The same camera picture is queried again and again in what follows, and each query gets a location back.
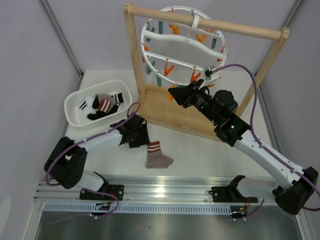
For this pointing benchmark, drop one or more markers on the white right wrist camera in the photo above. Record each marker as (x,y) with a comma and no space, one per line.
(210,76)

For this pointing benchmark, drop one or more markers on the wooden hanger stand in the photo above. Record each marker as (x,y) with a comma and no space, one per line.
(155,105)

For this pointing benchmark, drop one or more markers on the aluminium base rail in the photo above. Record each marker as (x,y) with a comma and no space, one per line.
(145,189)

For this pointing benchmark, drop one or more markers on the taupe sock with orange stripes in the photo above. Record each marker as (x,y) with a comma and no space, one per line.
(155,158)

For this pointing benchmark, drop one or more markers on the orange clothespin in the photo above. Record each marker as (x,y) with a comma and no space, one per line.
(170,97)

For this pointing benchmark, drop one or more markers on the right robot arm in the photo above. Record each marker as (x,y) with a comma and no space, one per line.
(292,185)

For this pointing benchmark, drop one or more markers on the metal wall rail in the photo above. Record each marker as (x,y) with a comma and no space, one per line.
(53,21)
(278,44)

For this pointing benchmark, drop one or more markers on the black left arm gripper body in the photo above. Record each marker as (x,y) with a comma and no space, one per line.
(140,137)

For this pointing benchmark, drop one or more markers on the white slotted cable duct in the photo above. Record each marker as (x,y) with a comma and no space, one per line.
(205,209)

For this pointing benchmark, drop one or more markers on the white round clip hanger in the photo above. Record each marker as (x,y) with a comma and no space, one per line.
(178,53)

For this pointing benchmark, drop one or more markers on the metal wall rail left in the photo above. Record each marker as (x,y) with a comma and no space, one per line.
(53,21)

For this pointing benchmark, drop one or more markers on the white perforated plastic basket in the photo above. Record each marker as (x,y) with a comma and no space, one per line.
(75,116)

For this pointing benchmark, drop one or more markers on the metal wall rail right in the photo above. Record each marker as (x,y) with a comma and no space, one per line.
(278,44)

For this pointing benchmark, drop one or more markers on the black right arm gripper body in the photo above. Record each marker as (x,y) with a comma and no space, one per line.
(195,97)

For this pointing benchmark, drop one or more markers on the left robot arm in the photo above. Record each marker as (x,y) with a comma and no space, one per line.
(66,163)

